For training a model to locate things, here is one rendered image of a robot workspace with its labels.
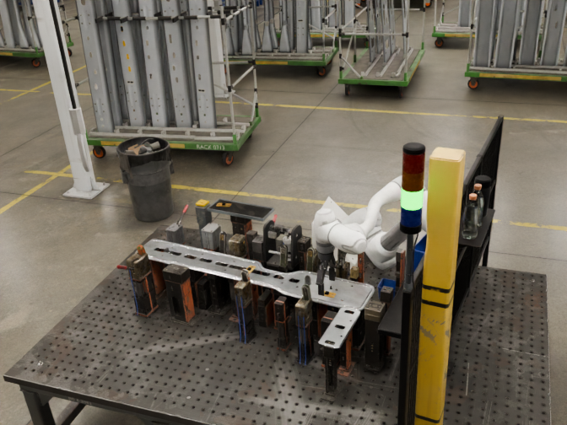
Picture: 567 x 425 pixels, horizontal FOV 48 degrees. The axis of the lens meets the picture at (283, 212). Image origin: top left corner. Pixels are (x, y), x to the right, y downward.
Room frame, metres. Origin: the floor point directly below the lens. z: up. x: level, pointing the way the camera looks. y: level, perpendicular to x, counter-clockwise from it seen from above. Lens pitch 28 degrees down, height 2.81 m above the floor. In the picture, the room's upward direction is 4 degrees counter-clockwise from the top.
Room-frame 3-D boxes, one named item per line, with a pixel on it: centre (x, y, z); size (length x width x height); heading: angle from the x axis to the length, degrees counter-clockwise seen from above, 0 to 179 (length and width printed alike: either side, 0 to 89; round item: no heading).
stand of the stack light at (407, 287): (1.78, -0.41, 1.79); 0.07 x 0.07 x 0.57
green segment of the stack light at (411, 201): (1.78, -0.41, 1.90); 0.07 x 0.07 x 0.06
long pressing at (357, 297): (2.82, 0.22, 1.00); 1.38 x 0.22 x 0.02; 62
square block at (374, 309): (2.36, -0.39, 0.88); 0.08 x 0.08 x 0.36; 62
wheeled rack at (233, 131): (7.22, 1.25, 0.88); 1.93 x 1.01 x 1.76; 75
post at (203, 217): (3.34, 0.48, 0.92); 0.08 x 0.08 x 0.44; 62
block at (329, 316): (2.40, -0.19, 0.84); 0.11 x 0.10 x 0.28; 152
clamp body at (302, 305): (2.45, -0.06, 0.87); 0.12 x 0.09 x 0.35; 152
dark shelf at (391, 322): (2.57, -0.69, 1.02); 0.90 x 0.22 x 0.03; 152
